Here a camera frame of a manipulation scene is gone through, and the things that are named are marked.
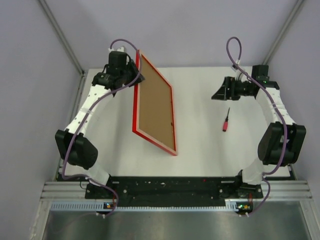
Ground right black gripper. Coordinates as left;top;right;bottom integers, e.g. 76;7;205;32
211;77;253;102

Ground red handled screwdriver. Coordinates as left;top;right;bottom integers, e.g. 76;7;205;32
222;108;230;132

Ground red picture frame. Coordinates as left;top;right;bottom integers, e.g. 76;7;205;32
132;50;178;156

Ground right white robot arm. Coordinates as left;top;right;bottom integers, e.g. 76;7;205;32
211;65;307;198

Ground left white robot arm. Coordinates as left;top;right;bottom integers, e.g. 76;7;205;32
54;46;145;199

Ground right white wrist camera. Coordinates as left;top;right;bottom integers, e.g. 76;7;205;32
231;58;246;81

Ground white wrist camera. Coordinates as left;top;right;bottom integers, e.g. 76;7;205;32
231;58;246;81
108;45;127;53

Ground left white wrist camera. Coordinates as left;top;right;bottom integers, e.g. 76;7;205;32
108;45;127;53

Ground left aluminium corner post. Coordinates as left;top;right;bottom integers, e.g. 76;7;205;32
37;0;86;76

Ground aluminium corner post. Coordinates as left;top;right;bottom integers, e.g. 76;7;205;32
37;0;86;76
261;0;307;65

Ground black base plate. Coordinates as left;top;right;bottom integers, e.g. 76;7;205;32
57;172;265;201

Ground white slotted cable duct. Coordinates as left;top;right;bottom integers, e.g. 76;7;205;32
49;199;251;213

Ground right aluminium corner post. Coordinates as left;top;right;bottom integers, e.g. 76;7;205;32
261;0;307;65

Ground aluminium front rail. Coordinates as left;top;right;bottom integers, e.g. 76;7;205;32
40;180;313;201

